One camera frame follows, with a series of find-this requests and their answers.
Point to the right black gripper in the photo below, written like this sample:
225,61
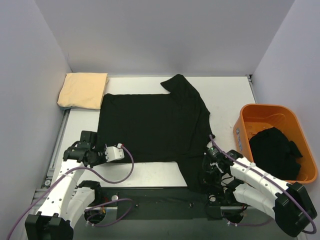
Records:
207,168

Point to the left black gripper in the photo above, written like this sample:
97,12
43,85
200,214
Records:
99,157

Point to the black graphic t shirt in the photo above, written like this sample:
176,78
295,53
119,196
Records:
171,127

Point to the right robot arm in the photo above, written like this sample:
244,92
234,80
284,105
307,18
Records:
234,180

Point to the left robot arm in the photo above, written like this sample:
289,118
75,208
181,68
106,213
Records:
56,220

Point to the black t shirt in bin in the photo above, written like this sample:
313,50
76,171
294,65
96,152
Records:
274,153

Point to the orange plastic bin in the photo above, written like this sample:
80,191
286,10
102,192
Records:
254,118

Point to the folded cream t shirt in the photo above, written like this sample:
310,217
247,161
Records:
83,90

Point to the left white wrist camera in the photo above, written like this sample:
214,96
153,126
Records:
114,153

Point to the aluminium frame rail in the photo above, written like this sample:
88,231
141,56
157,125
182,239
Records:
46,194

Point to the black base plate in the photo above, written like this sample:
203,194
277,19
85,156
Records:
162,203

